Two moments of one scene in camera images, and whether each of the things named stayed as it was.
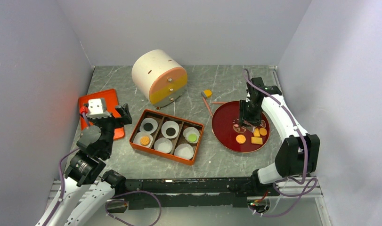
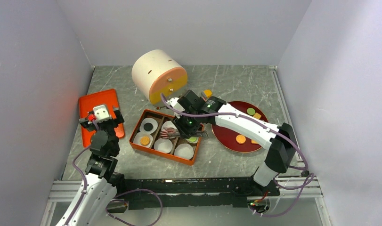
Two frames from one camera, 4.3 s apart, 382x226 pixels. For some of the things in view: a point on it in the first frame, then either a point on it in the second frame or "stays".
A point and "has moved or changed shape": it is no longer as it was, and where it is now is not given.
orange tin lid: x=110 y=103 stays
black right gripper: x=243 y=115 -> x=185 y=132
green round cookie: x=192 y=137 stays
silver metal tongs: x=248 y=126 has moved or changed shape
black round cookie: x=148 y=126 stays
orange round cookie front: x=145 y=141 stays
